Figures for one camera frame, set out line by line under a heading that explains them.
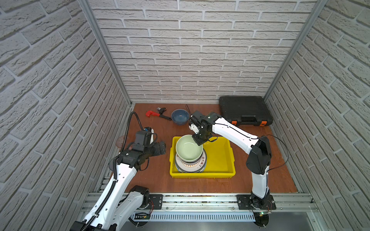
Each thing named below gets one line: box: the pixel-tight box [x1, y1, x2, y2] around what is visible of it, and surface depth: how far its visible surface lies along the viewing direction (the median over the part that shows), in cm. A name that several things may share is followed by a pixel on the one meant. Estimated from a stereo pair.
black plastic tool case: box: [218, 95, 274, 127], surface depth 111 cm
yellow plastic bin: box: [169, 136, 237, 179], surface depth 85 cm
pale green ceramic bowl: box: [175, 134, 204, 163], surface depth 82 cm
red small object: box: [145, 110, 160, 117], surface depth 112 cm
